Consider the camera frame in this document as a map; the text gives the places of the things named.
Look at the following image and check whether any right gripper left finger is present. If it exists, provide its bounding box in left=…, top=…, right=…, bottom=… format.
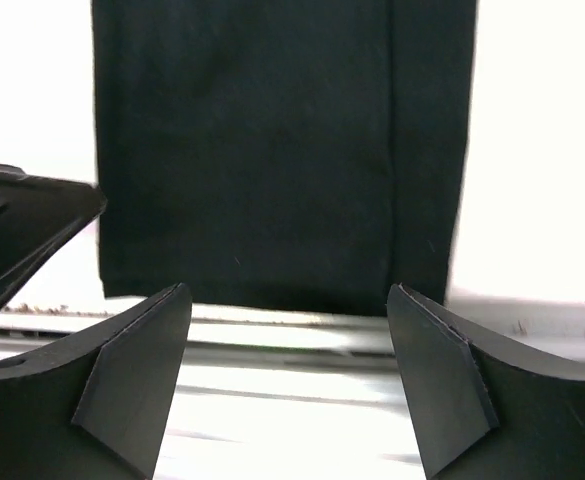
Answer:
left=0, top=284, right=192, bottom=480

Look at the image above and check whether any black t-shirt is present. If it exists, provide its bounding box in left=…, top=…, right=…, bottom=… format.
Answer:
left=91, top=0, right=477, bottom=316

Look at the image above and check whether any aluminium rail frame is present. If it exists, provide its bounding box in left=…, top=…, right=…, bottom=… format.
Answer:
left=0, top=298, right=585, bottom=479

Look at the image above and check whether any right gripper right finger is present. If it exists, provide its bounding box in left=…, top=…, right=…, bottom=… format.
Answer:
left=387, top=285, right=585, bottom=480

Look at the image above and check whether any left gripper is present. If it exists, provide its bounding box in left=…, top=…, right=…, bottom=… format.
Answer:
left=0, top=164, right=106, bottom=311

